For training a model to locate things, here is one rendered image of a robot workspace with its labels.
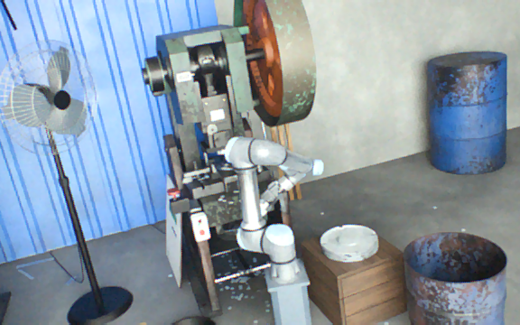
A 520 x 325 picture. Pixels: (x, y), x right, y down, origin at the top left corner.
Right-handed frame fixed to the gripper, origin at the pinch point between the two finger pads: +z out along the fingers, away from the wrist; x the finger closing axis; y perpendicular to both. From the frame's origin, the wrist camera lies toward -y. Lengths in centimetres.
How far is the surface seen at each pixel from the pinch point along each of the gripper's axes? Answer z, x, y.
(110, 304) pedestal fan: 105, -39, 9
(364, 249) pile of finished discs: -29, 19, -45
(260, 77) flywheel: -52, -62, 45
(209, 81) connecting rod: -29, -26, 65
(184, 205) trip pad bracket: 24.7, -8.3, 28.0
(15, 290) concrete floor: 163, -87, 50
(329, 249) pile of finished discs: -15.8, 13.0, -35.1
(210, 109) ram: -19, -24, 54
